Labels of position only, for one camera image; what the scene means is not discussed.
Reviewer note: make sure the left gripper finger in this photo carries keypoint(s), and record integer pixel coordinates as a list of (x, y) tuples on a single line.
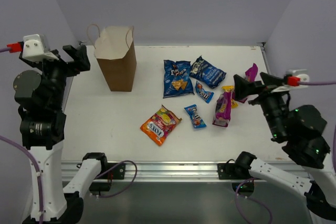
[(80, 58), (38, 64)]

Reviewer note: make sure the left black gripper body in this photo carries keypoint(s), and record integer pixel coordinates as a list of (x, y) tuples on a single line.
[(63, 64)]

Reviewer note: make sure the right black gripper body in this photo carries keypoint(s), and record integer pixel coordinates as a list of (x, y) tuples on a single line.
[(273, 107)]

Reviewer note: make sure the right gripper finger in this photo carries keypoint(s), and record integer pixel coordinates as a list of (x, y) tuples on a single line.
[(270, 82), (255, 86)]

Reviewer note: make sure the yellow M&M's packet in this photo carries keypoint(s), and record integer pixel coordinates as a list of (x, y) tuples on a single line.
[(234, 104)]

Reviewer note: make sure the purple snack packet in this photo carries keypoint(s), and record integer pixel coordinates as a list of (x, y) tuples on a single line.
[(250, 73), (223, 109)]

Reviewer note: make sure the brown paper bag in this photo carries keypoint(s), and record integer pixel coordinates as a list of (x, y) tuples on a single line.
[(115, 53)]

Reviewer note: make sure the small blue M&M's packet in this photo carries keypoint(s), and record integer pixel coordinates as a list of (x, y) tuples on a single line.
[(205, 95)]

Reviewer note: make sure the blue Kettle chips bag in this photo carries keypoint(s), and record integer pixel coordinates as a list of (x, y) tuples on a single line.
[(207, 73)]

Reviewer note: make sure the blue Doritos chips bag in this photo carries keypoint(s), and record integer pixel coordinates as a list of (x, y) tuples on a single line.
[(177, 80)]

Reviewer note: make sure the orange Fox's candy packet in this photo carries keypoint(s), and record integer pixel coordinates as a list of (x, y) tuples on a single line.
[(160, 125)]

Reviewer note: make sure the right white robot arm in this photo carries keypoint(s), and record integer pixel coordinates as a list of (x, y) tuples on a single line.
[(300, 130)]

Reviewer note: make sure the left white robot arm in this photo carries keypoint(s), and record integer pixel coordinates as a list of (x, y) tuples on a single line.
[(39, 93)]

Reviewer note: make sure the right black controller box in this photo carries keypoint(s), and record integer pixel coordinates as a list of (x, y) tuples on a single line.
[(245, 189)]

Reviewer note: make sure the black controller box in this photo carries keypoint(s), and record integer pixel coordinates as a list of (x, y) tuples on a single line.
[(245, 189), (99, 187)]

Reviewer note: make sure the left black controller box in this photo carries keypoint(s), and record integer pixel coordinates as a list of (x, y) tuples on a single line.
[(99, 187)]

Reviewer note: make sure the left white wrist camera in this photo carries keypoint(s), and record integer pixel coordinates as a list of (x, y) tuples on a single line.
[(36, 48)]

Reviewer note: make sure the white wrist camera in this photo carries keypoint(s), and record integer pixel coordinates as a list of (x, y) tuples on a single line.
[(293, 79), (36, 48)]

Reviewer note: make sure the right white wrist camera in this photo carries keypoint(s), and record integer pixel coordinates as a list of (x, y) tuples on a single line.
[(293, 79)]

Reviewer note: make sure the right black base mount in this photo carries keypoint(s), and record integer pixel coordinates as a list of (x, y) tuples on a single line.
[(229, 171)]

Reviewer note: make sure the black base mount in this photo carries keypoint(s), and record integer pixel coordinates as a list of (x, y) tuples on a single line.
[(115, 171), (229, 171)]

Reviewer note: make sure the aluminium front rail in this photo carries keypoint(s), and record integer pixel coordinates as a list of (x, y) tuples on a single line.
[(179, 172)]

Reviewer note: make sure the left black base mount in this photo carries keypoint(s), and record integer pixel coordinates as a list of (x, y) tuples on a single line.
[(115, 171)]

